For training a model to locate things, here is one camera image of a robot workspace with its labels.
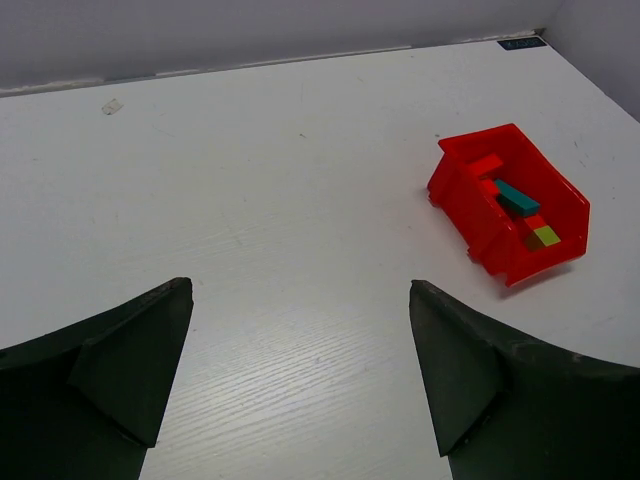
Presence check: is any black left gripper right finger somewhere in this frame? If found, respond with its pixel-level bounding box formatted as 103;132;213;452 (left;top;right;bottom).
409;280;639;479

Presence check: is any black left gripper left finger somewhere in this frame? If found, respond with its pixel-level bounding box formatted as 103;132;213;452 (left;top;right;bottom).
1;277;193;479

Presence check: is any red plastic bin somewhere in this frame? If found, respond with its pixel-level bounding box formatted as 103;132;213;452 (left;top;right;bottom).
427;123;590;286

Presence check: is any teal long wood block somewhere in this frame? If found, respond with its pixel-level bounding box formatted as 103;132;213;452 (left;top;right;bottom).
495;179;540;217

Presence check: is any red rectangular wood block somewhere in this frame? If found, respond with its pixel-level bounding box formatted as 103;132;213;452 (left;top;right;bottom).
467;153;504;178

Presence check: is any green cube wood block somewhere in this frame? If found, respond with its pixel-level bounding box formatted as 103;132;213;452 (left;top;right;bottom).
525;225;561;252

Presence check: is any red cube wood block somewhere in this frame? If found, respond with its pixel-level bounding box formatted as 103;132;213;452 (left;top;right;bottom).
480;178;500;197

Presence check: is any clear tape scrap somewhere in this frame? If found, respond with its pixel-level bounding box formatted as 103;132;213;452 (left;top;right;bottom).
101;99;123;116

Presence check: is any dark table corner label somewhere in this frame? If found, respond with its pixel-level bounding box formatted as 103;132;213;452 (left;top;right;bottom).
497;36;546;51

